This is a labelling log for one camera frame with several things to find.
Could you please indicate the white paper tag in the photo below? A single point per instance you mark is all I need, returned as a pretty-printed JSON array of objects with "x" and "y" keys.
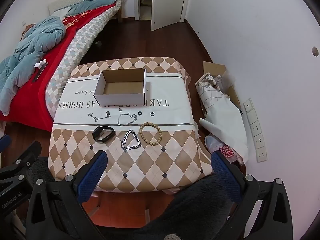
[{"x": 40, "y": 64}]

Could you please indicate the blue quilt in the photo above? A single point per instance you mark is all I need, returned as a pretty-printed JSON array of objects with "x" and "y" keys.
[{"x": 42, "y": 37}]

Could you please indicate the red bed sheet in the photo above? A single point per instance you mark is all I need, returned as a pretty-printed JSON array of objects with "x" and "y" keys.
[{"x": 28, "y": 107}]

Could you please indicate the white cardboard box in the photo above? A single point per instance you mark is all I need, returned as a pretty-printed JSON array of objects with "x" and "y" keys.
[{"x": 121, "y": 87}]

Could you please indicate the brown cardboard box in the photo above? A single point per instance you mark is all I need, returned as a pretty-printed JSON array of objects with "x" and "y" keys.
[{"x": 223, "y": 79}]

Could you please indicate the checkered tablecloth with text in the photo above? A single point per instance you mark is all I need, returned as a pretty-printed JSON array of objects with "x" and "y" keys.
[{"x": 156, "y": 146}]

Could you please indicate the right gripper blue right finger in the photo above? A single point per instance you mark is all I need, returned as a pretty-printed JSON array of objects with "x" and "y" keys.
[{"x": 274, "y": 219}]

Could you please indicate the white door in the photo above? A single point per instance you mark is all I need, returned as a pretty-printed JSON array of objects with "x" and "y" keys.
[{"x": 165, "y": 13}]

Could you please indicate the black stick on bed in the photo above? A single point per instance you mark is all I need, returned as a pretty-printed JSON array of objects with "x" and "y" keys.
[{"x": 39, "y": 72}]

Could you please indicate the black fitness band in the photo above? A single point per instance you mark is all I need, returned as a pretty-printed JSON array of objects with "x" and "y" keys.
[{"x": 103, "y": 133}]

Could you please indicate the white plastic bag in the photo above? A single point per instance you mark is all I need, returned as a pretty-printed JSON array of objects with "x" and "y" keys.
[{"x": 226, "y": 131}]

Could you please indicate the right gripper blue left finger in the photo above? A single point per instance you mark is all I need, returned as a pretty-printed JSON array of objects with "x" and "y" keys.
[{"x": 55, "y": 209}]

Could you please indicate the checkered bed cover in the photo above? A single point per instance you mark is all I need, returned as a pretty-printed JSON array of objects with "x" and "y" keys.
[{"x": 75, "y": 51}]

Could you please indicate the folded white patterned cloth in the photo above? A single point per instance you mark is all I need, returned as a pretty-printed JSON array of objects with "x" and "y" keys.
[{"x": 211, "y": 96}]

